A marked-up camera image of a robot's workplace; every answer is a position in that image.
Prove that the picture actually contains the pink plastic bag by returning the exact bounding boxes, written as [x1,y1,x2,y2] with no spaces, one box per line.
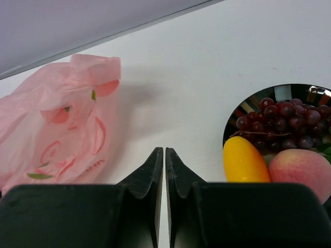
[1,54,121,194]

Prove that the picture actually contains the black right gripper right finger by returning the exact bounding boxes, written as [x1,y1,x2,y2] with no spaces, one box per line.
[165,148,330,247]

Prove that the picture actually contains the yellow fake mango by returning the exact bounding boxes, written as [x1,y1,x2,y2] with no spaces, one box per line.
[223,136,271,183]

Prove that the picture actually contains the black rimmed round plate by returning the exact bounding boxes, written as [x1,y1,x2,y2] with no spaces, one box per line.
[222,83,331,205]

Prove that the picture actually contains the red fake cherry tomatoes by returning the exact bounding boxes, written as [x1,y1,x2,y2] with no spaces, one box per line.
[317,142,331,163]

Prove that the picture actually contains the pink fake peach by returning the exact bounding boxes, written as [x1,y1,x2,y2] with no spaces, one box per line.
[269,149,330,203]

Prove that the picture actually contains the dark red fake grapes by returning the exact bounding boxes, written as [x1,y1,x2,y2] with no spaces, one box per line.
[224,97,330,153]

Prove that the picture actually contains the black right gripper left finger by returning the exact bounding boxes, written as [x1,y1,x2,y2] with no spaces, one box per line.
[1,147,163,247]

